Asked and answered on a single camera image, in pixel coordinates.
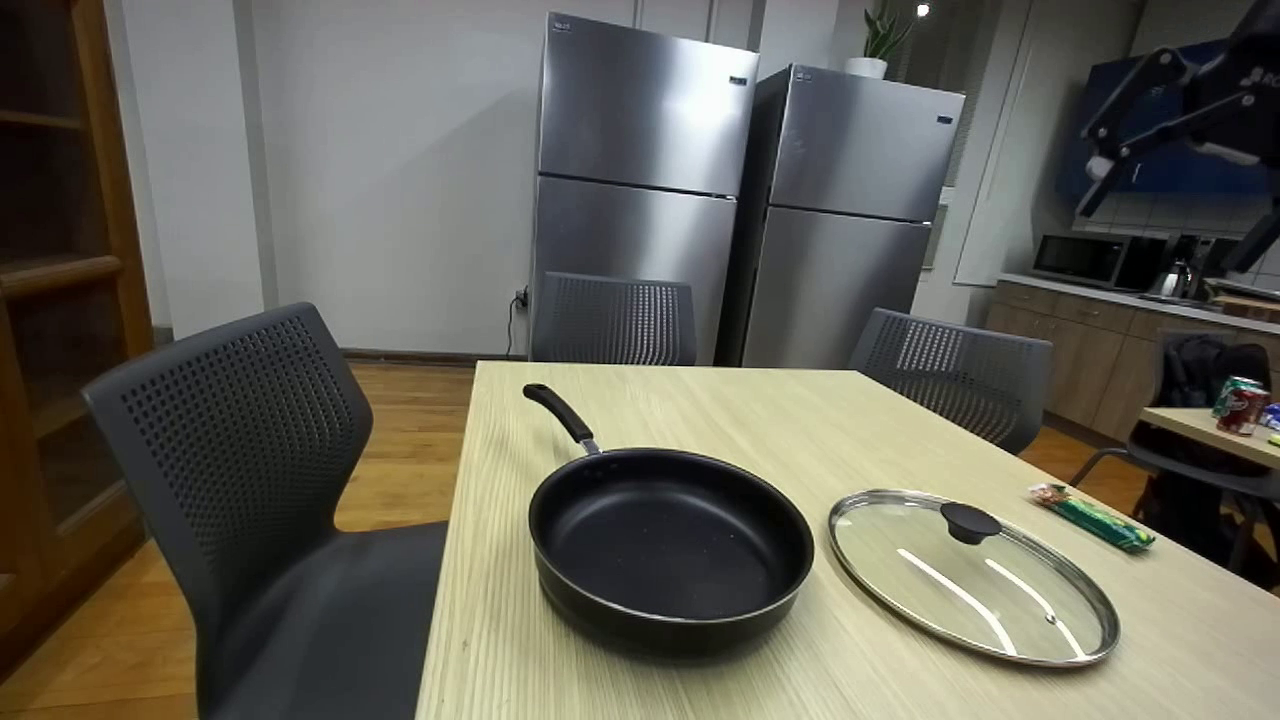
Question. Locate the tall stainless steel refrigerator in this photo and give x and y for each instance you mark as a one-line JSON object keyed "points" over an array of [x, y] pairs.
{"points": [[641, 120]]}

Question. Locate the steel kettle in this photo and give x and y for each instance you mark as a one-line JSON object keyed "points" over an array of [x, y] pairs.
{"points": [[1172, 285]]}

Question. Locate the black microwave oven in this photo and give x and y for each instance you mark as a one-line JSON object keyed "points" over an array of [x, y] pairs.
{"points": [[1086, 259]]}

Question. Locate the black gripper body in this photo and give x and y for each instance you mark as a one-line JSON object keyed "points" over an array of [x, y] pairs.
{"points": [[1245, 83]]}

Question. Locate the glass lid with black knob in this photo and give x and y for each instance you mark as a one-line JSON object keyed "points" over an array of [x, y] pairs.
{"points": [[934, 584]]}

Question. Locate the dark grey mesh office chair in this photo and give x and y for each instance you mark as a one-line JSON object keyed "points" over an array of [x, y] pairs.
{"points": [[240, 453], [974, 381]]}

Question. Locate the black nonstick frying pan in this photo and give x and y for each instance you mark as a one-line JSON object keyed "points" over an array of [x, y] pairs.
{"points": [[666, 546]]}

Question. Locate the blue wall cabinet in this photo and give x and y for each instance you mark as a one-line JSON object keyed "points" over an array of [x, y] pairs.
{"points": [[1186, 167]]}

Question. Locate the green snack packet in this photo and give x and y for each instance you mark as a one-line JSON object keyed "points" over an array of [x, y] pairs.
{"points": [[1097, 520]]}

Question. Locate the black backpack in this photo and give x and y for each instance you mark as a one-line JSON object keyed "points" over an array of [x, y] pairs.
{"points": [[1204, 367]]}

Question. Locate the grey office chair back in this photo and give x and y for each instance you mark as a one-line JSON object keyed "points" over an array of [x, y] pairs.
{"points": [[613, 321]]}

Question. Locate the light wood side table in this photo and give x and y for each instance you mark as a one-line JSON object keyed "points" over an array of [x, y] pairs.
{"points": [[1204, 430]]}

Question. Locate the brown wooden bookshelf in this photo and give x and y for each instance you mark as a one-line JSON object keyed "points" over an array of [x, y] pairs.
{"points": [[64, 333]]}

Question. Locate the shorter stainless steel refrigerator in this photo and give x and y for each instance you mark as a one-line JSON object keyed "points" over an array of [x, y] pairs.
{"points": [[853, 201]]}

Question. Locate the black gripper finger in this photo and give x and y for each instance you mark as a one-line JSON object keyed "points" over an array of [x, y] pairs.
{"points": [[1263, 236], [1146, 100]]}

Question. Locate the wooden kitchen counter cabinet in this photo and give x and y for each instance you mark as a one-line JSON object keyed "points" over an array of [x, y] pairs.
{"points": [[1083, 354]]}

